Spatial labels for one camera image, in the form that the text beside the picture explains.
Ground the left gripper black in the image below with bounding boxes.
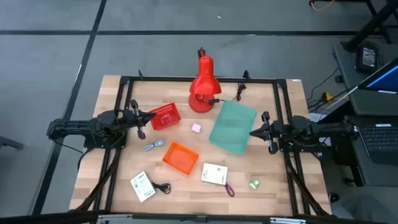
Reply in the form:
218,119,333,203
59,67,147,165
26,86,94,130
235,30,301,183
119,99,157,140

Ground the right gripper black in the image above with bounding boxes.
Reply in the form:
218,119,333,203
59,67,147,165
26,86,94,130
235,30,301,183
249,111,290,155

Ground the grey cable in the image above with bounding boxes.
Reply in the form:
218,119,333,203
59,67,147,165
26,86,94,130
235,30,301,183
143,139,165,152

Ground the white booklet packet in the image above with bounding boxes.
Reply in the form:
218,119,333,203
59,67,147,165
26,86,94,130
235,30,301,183
200,162,229,186

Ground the purple small tool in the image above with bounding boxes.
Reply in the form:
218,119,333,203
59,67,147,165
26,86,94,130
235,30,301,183
224,182,236,198

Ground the white printed cardboard box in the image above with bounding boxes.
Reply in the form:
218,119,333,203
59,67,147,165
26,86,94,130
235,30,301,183
129,170,157,203

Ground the red plastic basket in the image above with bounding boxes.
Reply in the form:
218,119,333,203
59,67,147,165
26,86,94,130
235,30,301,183
148,102,182,131

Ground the orange plastic basket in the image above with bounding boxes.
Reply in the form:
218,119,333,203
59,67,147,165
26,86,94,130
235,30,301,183
162,141,200,175

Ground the red desk lamp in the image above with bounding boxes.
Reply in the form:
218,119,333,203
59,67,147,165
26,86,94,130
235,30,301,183
188,47,223,114

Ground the grey side desk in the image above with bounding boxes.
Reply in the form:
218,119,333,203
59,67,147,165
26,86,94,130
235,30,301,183
331,42,398,187

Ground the black laptop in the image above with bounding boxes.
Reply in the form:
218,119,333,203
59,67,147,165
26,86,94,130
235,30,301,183
357,123,398,166

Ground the black power adapter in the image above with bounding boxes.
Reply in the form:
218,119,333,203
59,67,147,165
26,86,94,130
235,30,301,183
356,42,382,75

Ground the monitor with blue screen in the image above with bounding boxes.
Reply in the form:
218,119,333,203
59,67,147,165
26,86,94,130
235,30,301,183
357,57,398,95

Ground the black floor stand leg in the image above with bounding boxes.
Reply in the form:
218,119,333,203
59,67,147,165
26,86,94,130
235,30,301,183
0,135,25,150

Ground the black aluminium table frame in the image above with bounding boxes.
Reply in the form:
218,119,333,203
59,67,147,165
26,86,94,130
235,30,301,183
70,70,332,218

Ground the black bundled cord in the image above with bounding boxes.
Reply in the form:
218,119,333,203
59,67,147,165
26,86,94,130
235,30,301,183
235,81,248,102

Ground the black coiled cable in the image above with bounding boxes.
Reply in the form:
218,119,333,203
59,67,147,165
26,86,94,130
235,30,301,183
150,181,172,195

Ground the silver metal bracket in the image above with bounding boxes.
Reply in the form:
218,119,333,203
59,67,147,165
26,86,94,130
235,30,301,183
269,217,307,224
96,213,133,224

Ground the yellow floor cable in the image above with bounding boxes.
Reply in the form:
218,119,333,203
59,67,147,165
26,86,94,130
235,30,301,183
309,0,336,12

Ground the black desk leg frame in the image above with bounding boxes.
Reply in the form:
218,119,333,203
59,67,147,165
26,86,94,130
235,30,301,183
341,0,398,52

